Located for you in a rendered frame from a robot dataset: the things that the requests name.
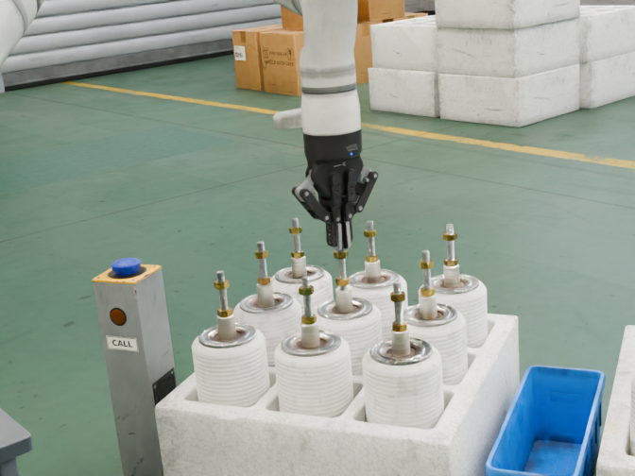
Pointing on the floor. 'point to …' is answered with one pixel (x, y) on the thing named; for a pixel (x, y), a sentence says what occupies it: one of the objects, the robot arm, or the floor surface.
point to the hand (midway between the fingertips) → (339, 234)
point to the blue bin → (551, 425)
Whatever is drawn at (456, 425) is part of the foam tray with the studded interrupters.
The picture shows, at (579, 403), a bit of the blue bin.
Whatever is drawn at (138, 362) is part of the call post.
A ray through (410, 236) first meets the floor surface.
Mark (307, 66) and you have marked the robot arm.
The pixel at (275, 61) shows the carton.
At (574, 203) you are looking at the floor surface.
